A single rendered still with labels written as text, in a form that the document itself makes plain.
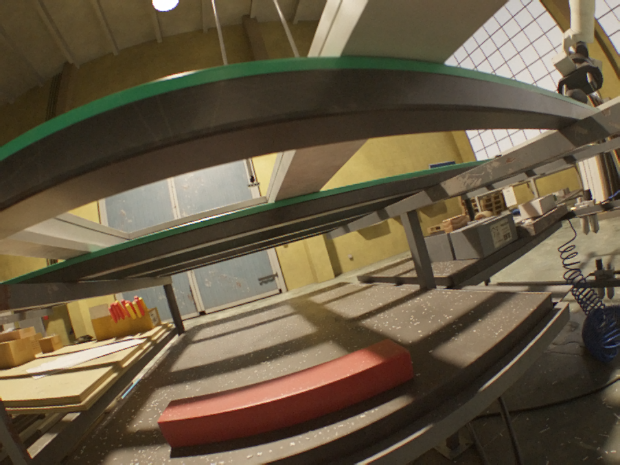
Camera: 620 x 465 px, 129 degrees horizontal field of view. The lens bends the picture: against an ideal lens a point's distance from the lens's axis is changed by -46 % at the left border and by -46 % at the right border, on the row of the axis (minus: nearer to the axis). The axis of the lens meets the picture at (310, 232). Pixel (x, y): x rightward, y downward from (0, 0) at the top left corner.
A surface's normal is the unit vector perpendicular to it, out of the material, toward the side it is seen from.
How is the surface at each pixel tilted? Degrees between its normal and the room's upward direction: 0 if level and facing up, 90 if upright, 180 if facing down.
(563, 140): 90
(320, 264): 90
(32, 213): 180
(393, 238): 90
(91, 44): 180
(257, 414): 90
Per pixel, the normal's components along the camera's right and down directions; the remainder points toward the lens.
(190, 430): 0.16, -0.11
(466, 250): -0.93, 0.25
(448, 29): 0.28, 0.96
